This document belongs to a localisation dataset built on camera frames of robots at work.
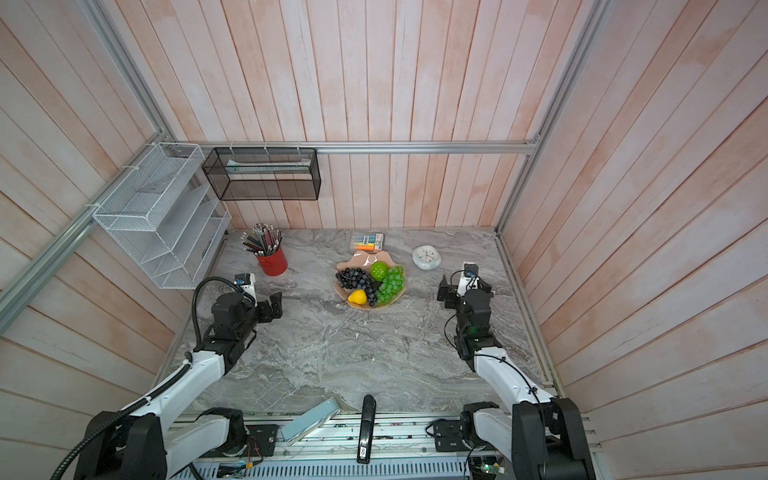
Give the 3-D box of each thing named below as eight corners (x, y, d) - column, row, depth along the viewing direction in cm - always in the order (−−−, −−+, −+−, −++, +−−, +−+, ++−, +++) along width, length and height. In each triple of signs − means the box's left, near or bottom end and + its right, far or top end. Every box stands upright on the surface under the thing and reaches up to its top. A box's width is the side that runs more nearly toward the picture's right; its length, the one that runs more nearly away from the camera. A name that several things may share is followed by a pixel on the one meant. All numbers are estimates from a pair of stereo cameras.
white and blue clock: (413, 269, 111) (414, 263, 108) (411, 251, 117) (412, 245, 114) (441, 269, 111) (442, 264, 108) (437, 251, 117) (439, 245, 114)
